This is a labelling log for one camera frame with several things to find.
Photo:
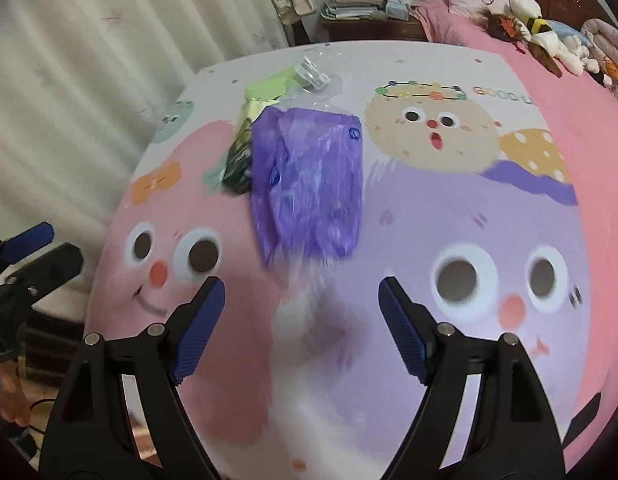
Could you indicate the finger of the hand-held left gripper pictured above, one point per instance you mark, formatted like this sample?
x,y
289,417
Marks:
x,y
54,267
31,239

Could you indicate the wooden nightstand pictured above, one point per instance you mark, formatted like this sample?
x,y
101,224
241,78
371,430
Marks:
x,y
369,29

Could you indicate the cartoon printed tablecloth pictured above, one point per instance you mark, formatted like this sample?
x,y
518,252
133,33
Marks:
x,y
389,220

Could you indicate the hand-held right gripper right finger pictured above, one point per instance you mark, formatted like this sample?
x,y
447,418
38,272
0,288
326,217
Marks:
x,y
404,330

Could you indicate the purple plastic bag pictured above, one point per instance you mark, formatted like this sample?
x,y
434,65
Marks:
x,y
309,185

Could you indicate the stack of books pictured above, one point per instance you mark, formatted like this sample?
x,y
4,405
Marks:
x,y
351,4

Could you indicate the person's left hand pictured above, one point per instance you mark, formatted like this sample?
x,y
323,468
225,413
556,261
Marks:
x,y
13,400

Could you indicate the white blue plush toy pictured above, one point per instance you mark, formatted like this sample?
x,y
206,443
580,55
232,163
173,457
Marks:
x,y
579,50

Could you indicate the clear plastic wrapper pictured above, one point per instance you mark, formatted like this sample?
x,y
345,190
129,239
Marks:
x,y
316,75

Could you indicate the folded printed quilt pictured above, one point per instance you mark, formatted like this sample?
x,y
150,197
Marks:
x,y
611,60

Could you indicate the white floral curtain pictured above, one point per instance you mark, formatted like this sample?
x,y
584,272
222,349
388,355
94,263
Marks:
x,y
89,85

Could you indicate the light blue tissue pack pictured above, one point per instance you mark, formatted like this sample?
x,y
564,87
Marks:
x,y
401,7

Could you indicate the black phone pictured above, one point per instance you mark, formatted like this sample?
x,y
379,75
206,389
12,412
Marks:
x,y
584,420

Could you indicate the light green packet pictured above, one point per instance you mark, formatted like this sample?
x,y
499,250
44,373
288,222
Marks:
x,y
271,87

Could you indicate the white bee plush toy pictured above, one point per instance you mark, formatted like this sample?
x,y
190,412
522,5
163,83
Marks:
x,y
531,20

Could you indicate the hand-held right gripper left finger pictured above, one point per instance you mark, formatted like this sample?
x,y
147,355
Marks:
x,y
201,330

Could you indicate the pink bed sheet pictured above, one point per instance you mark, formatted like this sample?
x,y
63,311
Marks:
x,y
601,210

